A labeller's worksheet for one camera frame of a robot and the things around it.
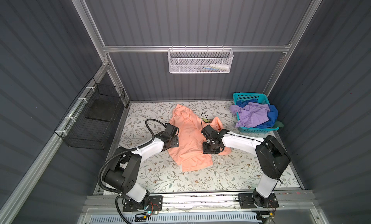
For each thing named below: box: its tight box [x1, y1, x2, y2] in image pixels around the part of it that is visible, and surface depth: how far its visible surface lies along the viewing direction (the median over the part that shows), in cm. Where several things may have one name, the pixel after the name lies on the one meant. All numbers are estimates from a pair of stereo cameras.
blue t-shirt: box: [235, 98, 279, 129], surface depth 96 cm
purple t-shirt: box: [229, 101, 271, 128], surface depth 96 cm
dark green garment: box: [272, 119, 285, 128], surface depth 93 cm
